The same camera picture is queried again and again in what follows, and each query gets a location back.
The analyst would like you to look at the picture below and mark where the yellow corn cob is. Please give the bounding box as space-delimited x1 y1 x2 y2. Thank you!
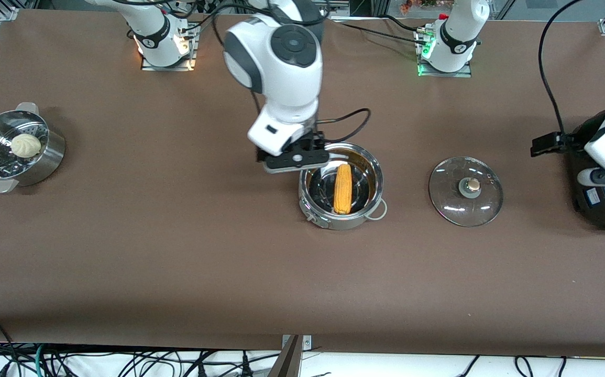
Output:
333 163 354 216

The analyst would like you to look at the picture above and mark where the glass pot lid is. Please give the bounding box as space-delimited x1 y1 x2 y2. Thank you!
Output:
428 156 504 228

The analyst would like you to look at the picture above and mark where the stainless steel pot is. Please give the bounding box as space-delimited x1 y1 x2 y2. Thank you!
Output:
298 141 388 231

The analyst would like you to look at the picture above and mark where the steel steamer pot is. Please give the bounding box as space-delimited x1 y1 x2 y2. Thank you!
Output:
0 102 66 194

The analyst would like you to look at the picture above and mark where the black rice cooker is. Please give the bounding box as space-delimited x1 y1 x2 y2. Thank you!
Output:
567 107 605 231

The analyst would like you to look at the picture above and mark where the table cover sheet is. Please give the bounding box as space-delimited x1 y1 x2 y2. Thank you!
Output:
0 8 605 358

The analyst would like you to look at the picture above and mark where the white steamed bun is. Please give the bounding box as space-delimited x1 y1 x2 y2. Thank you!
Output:
10 134 42 159

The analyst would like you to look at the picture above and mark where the black table cable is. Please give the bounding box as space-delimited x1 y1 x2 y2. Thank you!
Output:
328 14 428 33
339 23 430 47

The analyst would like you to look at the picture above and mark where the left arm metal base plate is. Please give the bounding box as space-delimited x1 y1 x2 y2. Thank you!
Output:
417 29 472 78

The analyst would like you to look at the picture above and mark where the black base cable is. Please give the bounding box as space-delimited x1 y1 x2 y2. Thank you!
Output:
179 13 220 40

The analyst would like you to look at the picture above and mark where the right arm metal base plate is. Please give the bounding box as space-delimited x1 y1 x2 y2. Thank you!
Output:
141 24 197 71

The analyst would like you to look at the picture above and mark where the metal table edge bracket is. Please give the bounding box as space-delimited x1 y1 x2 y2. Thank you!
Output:
281 334 313 352

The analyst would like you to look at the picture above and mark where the dark camera stand pole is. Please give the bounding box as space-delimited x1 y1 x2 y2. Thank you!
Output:
268 335 303 377

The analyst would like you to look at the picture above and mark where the teal floor cable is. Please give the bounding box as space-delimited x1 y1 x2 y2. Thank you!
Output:
33 343 48 377

